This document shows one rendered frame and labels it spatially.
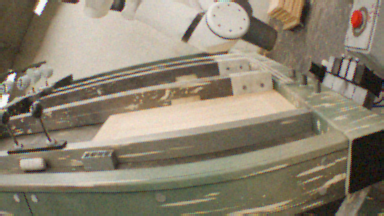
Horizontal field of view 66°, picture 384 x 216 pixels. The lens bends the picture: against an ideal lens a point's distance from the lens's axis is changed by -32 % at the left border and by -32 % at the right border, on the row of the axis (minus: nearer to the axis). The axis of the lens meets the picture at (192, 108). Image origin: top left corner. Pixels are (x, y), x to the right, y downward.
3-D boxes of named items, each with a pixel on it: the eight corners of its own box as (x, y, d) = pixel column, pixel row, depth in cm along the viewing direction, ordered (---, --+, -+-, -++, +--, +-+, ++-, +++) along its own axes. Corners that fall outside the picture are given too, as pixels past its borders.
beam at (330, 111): (392, 178, 52) (396, 123, 50) (345, 197, 53) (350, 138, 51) (246, 63, 269) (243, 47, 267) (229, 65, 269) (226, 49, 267)
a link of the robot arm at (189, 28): (132, 27, 77) (219, 72, 78) (133, 11, 67) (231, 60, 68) (160, -10, 79) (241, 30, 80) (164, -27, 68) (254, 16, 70)
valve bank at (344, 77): (414, 88, 75) (363, 46, 73) (399, 134, 77) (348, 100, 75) (353, 68, 124) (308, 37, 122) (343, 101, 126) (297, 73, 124)
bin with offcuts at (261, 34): (281, 24, 534) (241, 4, 529) (273, 53, 533) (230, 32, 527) (272, 29, 586) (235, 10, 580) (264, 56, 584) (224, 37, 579)
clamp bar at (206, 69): (251, 75, 165) (239, 20, 160) (16, 118, 167) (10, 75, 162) (247, 72, 175) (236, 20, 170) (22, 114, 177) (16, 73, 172)
